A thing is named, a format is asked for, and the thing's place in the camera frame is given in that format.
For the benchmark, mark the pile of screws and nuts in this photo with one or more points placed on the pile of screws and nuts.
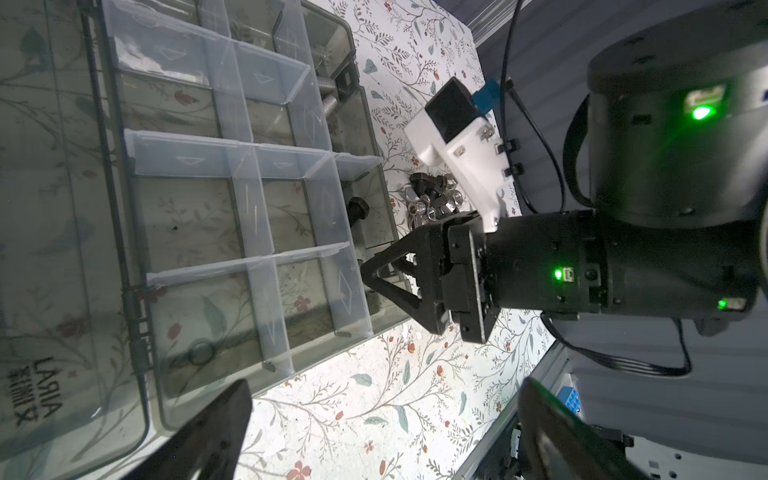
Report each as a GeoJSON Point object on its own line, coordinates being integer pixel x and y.
{"type": "Point", "coordinates": [431, 197]}

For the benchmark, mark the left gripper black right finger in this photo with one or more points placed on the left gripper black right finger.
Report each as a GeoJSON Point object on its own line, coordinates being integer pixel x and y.
{"type": "Point", "coordinates": [556, 444]}

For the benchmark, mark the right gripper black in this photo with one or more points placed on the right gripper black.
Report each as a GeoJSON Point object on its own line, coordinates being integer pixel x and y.
{"type": "Point", "coordinates": [553, 263]}

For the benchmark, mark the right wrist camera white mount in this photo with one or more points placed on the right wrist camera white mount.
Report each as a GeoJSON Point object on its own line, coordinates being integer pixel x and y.
{"type": "Point", "coordinates": [453, 129]}

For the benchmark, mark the clear green compartment organizer box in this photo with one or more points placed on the clear green compartment organizer box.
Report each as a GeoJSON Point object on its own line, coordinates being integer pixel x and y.
{"type": "Point", "coordinates": [173, 216]}

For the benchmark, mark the blue lego brick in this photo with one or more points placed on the blue lego brick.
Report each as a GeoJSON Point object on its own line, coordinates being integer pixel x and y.
{"type": "Point", "coordinates": [569, 396]}

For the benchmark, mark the silver bolts in organizer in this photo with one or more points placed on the silver bolts in organizer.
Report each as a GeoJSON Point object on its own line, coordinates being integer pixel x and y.
{"type": "Point", "coordinates": [330, 96]}

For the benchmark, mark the black bolt in organizer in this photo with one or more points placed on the black bolt in organizer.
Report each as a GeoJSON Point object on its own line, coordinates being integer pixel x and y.
{"type": "Point", "coordinates": [357, 209]}

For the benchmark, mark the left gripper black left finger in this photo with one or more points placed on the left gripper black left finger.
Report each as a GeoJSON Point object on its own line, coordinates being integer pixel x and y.
{"type": "Point", "coordinates": [206, 447]}

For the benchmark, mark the floral patterned table mat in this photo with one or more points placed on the floral patterned table mat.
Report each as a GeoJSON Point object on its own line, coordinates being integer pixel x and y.
{"type": "Point", "coordinates": [404, 404]}

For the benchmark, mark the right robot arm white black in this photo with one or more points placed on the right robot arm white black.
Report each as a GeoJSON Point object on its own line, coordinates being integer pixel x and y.
{"type": "Point", "coordinates": [667, 159]}

